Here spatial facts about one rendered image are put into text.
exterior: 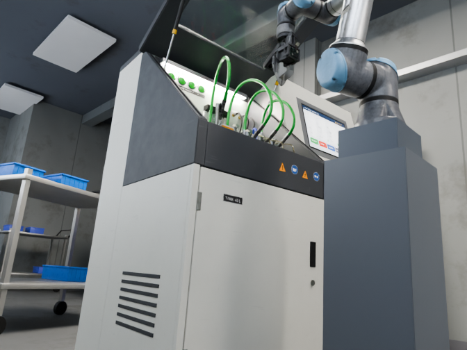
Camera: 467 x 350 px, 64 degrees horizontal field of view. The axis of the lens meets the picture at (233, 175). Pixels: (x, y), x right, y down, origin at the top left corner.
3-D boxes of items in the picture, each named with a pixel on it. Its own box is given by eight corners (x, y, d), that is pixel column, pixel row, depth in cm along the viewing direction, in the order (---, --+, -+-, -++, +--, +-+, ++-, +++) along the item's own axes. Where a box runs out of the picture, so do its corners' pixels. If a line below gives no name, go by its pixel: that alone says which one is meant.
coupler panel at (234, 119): (229, 155, 198) (233, 102, 206) (226, 157, 201) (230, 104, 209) (248, 162, 206) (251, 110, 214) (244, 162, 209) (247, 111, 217)
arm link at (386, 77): (408, 101, 115) (406, 62, 118) (374, 89, 110) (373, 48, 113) (378, 114, 126) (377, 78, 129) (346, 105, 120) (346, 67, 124)
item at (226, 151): (203, 165, 124) (208, 121, 128) (197, 168, 128) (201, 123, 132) (323, 198, 161) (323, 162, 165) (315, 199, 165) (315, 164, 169)
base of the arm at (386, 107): (414, 135, 115) (413, 105, 118) (393, 119, 105) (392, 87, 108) (367, 144, 126) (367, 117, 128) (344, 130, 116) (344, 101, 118)
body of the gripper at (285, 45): (287, 55, 146) (288, 28, 149) (271, 63, 152) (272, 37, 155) (300, 62, 150) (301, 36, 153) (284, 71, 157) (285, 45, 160)
